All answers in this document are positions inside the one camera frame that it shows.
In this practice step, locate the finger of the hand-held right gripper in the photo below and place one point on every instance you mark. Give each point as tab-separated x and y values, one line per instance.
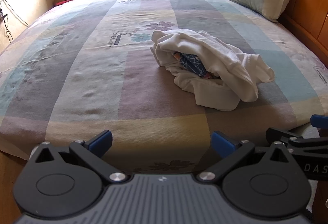
320	121
281	134

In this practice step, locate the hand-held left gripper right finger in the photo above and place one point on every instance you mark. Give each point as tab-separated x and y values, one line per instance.
223	144

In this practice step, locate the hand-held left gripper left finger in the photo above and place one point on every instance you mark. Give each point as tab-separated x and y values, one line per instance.
100	143

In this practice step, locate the white printed sweatshirt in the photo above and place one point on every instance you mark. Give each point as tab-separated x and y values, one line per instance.
230	60

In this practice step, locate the wooden bed headboard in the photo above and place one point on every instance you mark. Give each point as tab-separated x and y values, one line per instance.
312	3

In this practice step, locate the red flat thing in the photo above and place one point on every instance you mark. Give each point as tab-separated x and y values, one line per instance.
64	2

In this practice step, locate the wall power strip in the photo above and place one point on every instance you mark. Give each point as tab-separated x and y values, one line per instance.
2	14

